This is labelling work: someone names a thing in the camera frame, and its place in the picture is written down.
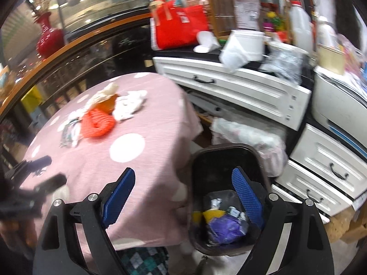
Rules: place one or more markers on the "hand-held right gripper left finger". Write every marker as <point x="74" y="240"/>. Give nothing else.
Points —
<point x="117" y="197"/>

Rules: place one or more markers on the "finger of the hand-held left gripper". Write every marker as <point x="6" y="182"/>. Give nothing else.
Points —
<point x="51" y="183"/>
<point x="40" y="161"/>

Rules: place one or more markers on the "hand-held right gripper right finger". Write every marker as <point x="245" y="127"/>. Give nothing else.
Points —
<point x="248" y="197"/>

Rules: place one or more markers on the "green white drink carton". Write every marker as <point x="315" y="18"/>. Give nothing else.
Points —
<point x="235" y="212"/>

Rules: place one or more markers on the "clear plastic wrapper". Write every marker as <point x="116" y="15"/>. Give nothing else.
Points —
<point x="216" y="203"/>

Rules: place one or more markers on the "purple plastic bag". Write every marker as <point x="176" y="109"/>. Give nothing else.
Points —
<point x="226" y="226"/>

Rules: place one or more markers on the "yellow foam fruit net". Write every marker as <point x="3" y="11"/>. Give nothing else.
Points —
<point x="215" y="214"/>

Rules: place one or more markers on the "dark brown waste bin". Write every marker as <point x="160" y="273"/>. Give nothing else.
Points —
<point x="218" y="172"/>

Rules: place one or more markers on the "white printed wrapper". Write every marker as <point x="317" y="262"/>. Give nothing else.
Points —
<point x="70" y="129"/>

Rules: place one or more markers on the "orange knitted cloth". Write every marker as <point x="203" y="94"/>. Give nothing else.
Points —
<point x="99" y="121"/>

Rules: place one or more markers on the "orange wrapper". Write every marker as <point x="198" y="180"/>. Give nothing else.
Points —
<point x="109" y="103"/>

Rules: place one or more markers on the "large white tissue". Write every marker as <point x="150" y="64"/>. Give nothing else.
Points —
<point x="129" y="106"/>

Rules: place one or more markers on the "cream foam fruit net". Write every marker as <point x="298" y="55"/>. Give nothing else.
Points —
<point x="103" y="91"/>

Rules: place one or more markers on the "person's left hand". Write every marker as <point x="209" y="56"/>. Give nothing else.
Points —
<point x="17" y="232"/>

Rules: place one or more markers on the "pink polka dot tablecloth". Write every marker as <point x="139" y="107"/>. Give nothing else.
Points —
<point x="143" y="172"/>

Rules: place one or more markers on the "white plastic sack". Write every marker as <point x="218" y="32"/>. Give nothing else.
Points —
<point x="249" y="140"/>

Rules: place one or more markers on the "yellow sign board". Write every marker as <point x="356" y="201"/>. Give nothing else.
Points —
<point x="30" y="100"/>

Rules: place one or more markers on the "plaid trousers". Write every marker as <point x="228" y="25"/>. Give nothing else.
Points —
<point x="143" y="260"/>

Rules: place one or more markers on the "cardboard box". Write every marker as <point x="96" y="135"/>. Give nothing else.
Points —
<point x="344" y="226"/>

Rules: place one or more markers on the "red ceramic vase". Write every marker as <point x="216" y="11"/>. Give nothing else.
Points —
<point x="48" y="40"/>

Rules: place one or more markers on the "white printer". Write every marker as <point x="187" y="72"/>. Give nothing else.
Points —
<point x="338" y="103"/>

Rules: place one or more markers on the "white plastic bucket liner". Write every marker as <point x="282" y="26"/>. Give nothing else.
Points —
<point x="232" y="54"/>

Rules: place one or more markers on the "white plastic bucket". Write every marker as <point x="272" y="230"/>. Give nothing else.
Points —
<point x="252" y="43"/>

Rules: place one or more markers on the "dried flower branches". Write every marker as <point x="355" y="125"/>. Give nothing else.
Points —
<point x="41" y="4"/>

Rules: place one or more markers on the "white plastic holder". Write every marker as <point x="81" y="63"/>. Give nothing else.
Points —
<point x="205" y="41"/>

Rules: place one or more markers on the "beige tape roll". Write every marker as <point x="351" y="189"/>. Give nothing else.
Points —
<point x="331" y="54"/>

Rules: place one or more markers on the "glass terrarium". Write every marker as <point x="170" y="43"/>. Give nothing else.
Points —
<point x="100" y="3"/>

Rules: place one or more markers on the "clear plastic snack bag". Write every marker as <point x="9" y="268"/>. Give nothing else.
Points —
<point x="352" y="54"/>

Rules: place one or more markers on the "yellow green small bottle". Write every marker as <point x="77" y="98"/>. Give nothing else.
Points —
<point x="272" y="20"/>

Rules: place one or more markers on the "white jug red cap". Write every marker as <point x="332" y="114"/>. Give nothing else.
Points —
<point x="299" y="25"/>

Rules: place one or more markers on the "red tote bag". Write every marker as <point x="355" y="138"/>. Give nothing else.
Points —
<point x="177" y="25"/>

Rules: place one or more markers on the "small white bottle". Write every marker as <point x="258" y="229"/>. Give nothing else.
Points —
<point x="325" y="31"/>

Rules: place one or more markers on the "printed flat packet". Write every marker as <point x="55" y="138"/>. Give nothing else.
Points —
<point x="248" y="10"/>

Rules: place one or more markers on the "bamboo shelf rack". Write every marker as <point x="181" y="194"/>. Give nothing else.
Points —
<point x="223" y="8"/>

